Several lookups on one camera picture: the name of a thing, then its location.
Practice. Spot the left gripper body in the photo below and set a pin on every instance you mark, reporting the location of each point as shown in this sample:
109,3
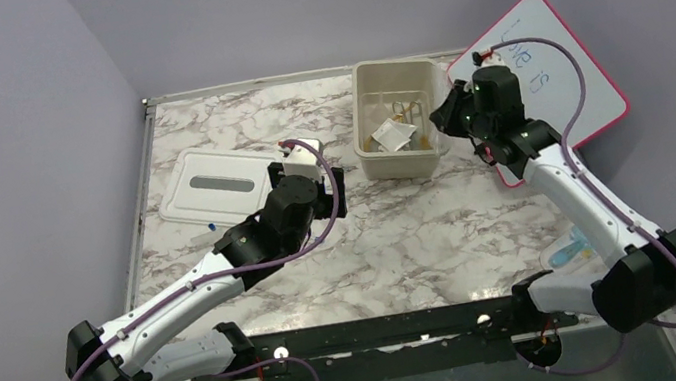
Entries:
324,204

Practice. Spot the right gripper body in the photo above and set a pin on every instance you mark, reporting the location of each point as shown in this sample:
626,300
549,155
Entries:
460,117

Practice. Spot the metal crucible tongs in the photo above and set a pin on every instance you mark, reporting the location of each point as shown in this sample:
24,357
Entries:
412,112

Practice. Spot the small clear zip bag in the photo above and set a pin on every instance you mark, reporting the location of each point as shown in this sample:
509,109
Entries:
393,135

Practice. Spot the amber rubber tubing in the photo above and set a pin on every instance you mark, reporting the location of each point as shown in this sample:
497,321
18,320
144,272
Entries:
370,146

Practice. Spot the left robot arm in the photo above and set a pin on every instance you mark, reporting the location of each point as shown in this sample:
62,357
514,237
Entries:
140,345

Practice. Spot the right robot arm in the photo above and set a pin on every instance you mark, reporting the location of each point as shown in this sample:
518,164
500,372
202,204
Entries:
640,282

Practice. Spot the pink framed whiteboard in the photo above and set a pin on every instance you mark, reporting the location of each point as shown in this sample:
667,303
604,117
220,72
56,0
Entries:
548,82

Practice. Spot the white bin lid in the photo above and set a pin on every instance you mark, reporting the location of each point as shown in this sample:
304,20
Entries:
216,187

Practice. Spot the beige plastic storage bin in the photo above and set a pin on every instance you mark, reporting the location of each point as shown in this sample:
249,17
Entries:
392,101

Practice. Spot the blue item in plastic pack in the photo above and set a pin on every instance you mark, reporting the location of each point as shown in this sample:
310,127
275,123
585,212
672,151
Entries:
571,254

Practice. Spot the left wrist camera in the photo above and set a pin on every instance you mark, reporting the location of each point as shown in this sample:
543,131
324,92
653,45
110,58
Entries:
298,160

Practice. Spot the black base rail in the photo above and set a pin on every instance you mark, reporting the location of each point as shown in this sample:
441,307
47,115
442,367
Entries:
393,346

